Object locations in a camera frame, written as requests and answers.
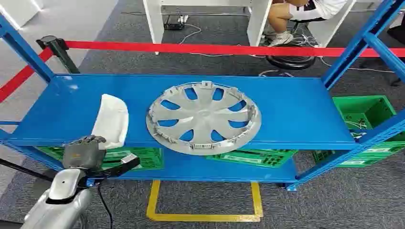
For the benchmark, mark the black rod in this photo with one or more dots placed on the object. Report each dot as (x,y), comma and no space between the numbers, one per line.
(25,169)

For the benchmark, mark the black stool base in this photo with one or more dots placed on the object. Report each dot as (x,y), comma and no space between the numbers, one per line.
(291,61)

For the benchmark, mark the long red barrier belt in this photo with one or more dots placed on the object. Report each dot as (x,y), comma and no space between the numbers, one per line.
(221,49)

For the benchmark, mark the person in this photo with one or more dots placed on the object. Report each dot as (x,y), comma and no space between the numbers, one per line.
(280,15)

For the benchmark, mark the silver wheel hubcap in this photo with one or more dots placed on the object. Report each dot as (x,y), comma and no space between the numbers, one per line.
(202,118)

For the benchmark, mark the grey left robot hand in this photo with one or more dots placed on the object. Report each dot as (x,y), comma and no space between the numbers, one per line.
(83,155)

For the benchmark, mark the yellow floor tape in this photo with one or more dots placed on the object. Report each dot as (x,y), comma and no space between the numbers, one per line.
(202,217)

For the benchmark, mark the black box under table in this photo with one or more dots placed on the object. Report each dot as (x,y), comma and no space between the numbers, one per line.
(173,23)

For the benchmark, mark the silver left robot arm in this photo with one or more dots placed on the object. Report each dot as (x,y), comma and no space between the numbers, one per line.
(60,202)

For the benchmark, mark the short red barrier belt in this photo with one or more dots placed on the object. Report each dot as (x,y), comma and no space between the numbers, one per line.
(19,79)

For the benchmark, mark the green plastic crate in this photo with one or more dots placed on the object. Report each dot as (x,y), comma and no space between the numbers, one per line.
(253,157)
(145,158)

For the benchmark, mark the blue metal shelf rack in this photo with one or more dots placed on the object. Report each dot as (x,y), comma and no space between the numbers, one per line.
(284,110)

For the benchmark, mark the black stanchion post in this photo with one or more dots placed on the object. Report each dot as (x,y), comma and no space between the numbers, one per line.
(61,52)

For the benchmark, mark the white table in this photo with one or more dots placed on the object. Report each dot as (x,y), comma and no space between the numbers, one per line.
(258,22)

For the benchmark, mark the white desk panel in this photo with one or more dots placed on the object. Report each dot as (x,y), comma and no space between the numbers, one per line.
(329,30)

